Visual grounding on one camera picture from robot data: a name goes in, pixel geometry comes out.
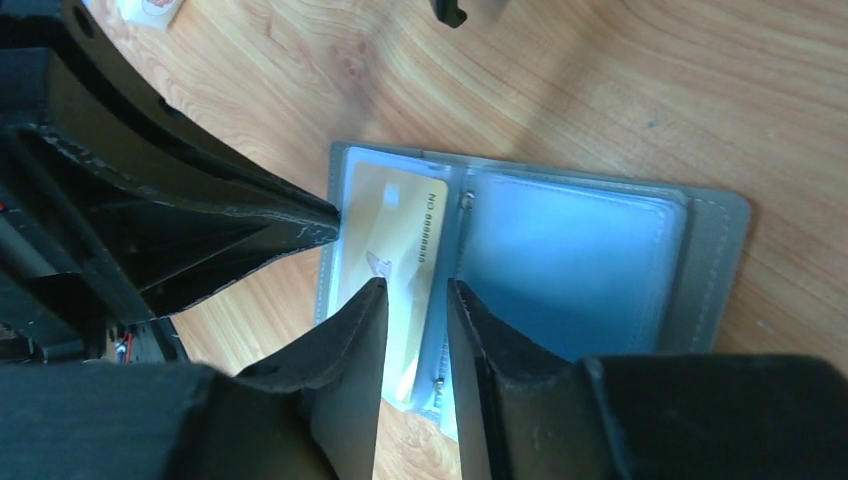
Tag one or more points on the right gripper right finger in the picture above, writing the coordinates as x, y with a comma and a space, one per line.
524, 413

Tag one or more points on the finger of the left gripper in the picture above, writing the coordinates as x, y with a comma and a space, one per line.
183, 214

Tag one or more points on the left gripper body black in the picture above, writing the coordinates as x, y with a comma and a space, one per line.
63, 295

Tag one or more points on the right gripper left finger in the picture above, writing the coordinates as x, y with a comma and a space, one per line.
308, 411

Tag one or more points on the white pink card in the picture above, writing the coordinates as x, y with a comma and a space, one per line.
157, 14

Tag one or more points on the black organizer tray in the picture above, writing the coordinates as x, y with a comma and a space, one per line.
455, 13

